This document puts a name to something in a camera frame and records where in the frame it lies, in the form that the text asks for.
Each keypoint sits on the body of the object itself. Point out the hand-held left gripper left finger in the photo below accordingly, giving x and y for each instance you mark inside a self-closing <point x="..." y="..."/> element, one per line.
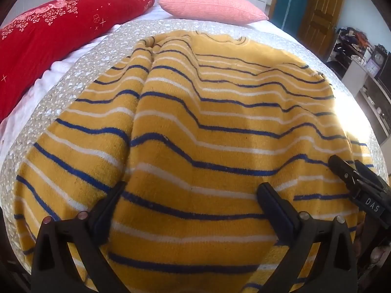
<point x="105" y="216"/>

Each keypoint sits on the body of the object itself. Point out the white desk unit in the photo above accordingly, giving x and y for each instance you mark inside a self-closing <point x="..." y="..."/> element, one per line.
<point x="354" y="76"/>

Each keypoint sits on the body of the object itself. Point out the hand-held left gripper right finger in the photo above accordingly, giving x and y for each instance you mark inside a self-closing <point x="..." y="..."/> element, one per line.
<point x="276" y="212"/>

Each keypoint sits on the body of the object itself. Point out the yellow striped sweater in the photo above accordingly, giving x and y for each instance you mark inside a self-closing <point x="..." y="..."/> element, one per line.
<point x="195" y="146"/>

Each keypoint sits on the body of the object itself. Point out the cluttered shelf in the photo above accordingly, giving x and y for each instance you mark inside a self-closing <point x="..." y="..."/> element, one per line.
<point x="348" y="44"/>

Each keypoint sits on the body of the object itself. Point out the red embroidered bolster pillow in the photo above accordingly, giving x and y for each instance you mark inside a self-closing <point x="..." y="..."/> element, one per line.
<point x="55" y="39"/>

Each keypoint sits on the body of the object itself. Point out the black mantel clock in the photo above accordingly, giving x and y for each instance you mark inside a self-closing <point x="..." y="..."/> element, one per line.
<point x="379" y="58"/>

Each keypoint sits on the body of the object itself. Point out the teal curtain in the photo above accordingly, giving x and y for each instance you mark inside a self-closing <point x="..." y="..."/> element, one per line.
<point x="285" y="3"/>

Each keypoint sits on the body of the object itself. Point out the small white clock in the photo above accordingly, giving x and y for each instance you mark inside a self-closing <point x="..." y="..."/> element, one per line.
<point x="371" y="67"/>

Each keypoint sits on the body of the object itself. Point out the beige heart-print quilt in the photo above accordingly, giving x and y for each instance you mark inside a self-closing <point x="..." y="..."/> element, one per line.
<point x="76" y="76"/>

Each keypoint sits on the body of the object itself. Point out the dark monitor screen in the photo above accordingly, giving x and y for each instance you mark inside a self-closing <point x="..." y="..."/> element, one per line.
<point x="385" y="73"/>

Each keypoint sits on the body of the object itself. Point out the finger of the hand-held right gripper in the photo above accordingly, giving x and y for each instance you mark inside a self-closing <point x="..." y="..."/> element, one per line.
<point x="368" y="172"/>
<point x="340" y="168"/>

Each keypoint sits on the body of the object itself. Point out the pink ribbed pillow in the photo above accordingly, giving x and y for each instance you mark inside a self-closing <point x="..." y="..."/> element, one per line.
<point x="210" y="6"/>

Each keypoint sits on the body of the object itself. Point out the wooden door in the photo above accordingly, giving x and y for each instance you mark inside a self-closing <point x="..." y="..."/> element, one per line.
<point x="320" y="15"/>

